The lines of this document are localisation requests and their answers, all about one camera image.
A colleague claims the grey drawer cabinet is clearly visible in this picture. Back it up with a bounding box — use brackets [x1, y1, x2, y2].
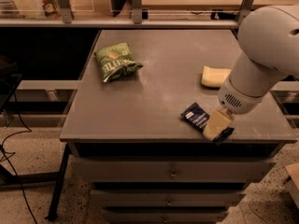
[61, 30, 295, 217]

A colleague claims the middle grey drawer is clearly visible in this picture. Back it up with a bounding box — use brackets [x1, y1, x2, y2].
[91, 189, 246, 208]

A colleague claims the bottom grey drawer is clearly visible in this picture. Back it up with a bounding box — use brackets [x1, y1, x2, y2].
[104, 209, 228, 224]

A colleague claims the grey metal shelf rail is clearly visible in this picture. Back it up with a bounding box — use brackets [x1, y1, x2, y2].
[0, 0, 254, 29]

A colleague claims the blue rxbar blueberry bar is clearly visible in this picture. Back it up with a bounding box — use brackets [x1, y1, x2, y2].
[180, 103, 235, 145]

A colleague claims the yellow sponge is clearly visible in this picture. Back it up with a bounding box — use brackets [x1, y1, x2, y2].
[201, 65, 231, 89]

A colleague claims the cardboard box corner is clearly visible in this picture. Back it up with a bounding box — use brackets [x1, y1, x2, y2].
[285, 163, 299, 209]

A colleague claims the green jalapeno chip bag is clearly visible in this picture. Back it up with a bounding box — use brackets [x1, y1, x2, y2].
[94, 43, 143, 83]

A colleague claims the black table leg frame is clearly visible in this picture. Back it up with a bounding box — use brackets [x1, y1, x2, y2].
[0, 145, 71, 221]

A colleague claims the grey drawer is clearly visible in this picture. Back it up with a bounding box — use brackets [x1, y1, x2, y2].
[74, 157, 275, 183]
[104, 209, 228, 224]
[91, 189, 246, 208]

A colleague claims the black floor cable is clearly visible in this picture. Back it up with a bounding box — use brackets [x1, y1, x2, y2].
[0, 91, 39, 224]

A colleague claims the white gripper with vent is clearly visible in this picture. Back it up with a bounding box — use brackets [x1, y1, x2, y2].
[203, 77, 265, 141]

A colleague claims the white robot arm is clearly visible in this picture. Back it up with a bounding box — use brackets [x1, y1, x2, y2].
[202, 5, 299, 141]

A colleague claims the top grey drawer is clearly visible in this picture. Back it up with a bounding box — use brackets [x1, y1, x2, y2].
[74, 157, 275, 183]

